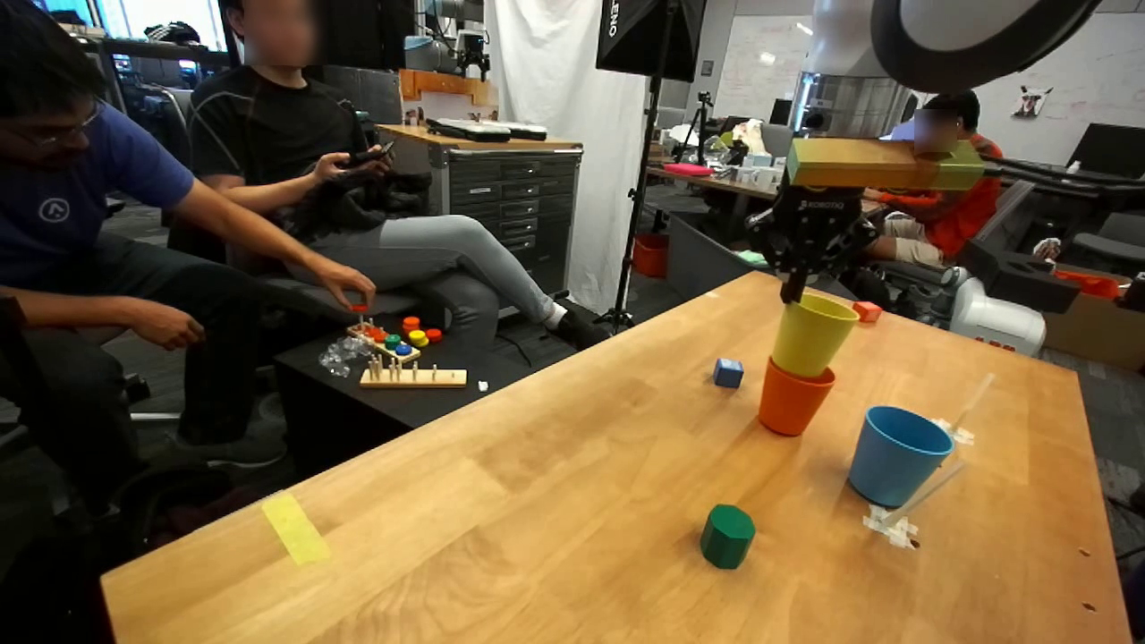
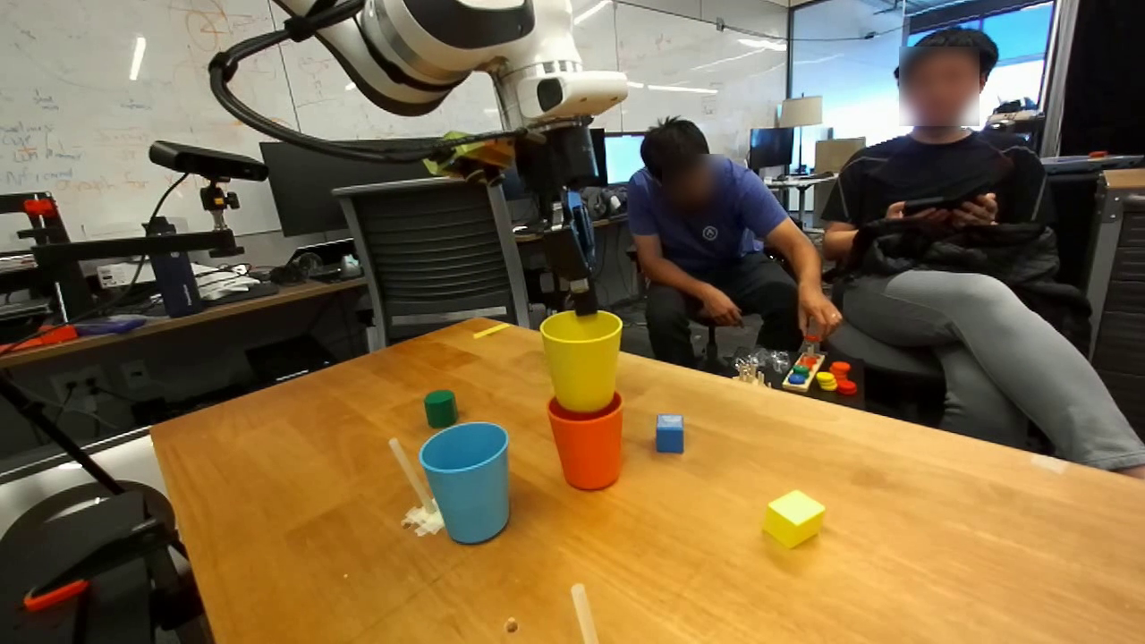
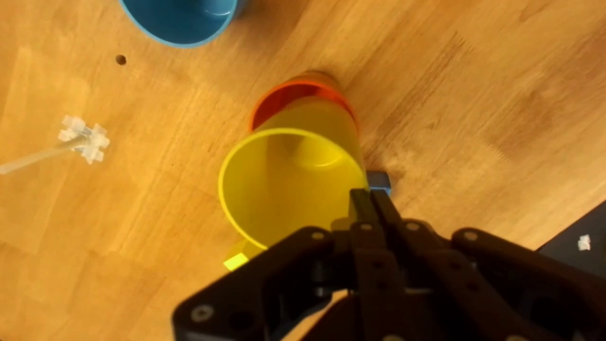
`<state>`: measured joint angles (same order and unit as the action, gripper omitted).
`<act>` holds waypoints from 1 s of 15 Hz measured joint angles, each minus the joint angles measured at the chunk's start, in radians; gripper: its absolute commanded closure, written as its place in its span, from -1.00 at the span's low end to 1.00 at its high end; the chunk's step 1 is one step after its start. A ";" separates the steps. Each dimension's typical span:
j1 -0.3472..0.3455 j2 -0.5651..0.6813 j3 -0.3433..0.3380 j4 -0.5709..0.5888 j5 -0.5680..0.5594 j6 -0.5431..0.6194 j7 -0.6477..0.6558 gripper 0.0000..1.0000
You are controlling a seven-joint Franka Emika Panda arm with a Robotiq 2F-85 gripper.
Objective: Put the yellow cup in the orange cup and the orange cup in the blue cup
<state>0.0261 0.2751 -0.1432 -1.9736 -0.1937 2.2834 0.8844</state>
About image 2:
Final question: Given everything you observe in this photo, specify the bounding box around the colourful toy blocks pile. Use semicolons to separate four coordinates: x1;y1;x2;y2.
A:
735;351;860;401

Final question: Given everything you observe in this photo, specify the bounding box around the grey office chair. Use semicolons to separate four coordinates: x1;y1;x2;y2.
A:
334;180;530;347

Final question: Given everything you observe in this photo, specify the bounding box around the orange plastic cup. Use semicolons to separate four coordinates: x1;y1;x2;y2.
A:
549;397;625;489

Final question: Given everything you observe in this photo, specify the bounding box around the person in blue shirt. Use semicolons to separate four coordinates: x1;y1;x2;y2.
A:
625;119;841;366

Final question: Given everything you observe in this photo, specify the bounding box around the wooden toy tray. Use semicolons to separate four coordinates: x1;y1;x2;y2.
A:
781;347;827;395

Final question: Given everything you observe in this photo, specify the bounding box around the yellow plastic cup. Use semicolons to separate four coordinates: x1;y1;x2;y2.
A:
540;310;621;415

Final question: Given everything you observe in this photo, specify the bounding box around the blue plastic cup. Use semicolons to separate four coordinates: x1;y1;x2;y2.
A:
420;421;513;545

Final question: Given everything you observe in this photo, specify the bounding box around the person in black shirt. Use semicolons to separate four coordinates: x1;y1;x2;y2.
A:
823;28;1145;475

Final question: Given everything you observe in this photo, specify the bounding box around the small blue cube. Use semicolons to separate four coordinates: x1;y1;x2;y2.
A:
655;415;688;453

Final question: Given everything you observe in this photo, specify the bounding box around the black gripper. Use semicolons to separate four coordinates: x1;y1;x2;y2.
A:
515;121;598;315

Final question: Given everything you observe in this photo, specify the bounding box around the green cylinder block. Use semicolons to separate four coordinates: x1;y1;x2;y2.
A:
422;390;457;431

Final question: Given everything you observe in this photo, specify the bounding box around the yellow cube block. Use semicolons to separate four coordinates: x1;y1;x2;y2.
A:
761;489;827;549

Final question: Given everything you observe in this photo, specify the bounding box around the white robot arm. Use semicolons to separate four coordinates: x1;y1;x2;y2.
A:
206;0;625;215

